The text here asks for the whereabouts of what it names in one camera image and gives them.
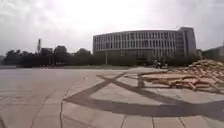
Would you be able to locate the low building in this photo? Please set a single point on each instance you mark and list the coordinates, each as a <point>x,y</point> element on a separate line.
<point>213,52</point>

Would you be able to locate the large grey curved building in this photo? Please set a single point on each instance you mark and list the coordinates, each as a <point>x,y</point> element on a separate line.
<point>143,41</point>

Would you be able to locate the pale pole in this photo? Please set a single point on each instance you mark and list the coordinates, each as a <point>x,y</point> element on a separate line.
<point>106,58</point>

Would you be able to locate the row of dark trees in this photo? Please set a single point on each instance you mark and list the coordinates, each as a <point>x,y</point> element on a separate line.
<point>66,57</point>

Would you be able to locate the tall tower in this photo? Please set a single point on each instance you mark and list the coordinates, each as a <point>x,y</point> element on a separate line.
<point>39,44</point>

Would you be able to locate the pile of wooden planks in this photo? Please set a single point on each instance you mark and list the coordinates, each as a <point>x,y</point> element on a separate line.
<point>196,76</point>

